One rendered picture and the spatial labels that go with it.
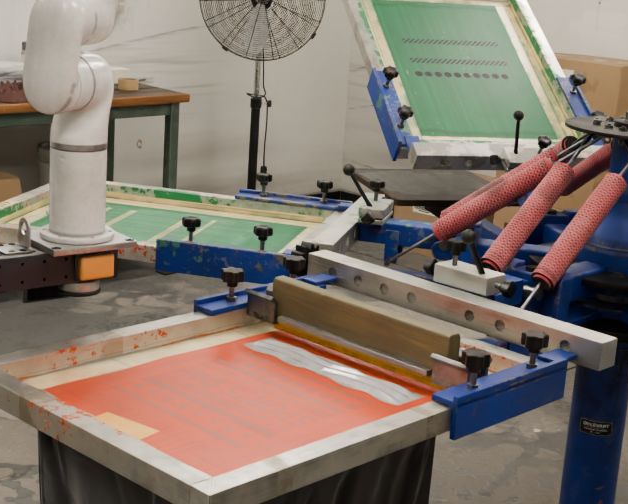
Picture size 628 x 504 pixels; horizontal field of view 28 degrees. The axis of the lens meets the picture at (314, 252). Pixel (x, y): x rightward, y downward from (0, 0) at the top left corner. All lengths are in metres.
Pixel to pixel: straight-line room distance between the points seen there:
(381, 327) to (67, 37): 0.69
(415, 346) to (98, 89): 0.67
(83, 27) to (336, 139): 5.76
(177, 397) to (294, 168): 5.57
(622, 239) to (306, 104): 4.89
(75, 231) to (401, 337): 0.57
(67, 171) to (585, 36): 4.84
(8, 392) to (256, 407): 0.37
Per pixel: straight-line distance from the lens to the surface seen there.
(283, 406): 1.96
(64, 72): 2.03
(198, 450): 1.79
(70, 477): 2.01
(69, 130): 2.12
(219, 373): 2.08
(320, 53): 7.51
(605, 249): 2.74
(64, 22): 2.02
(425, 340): 2.05
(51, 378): 2.05
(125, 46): 6.54
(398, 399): 2.02
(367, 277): 2.43
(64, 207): 2.14
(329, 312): 2.18
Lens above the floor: 1.67
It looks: 14 degrees down
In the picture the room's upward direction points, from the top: 4 degrees clockwise
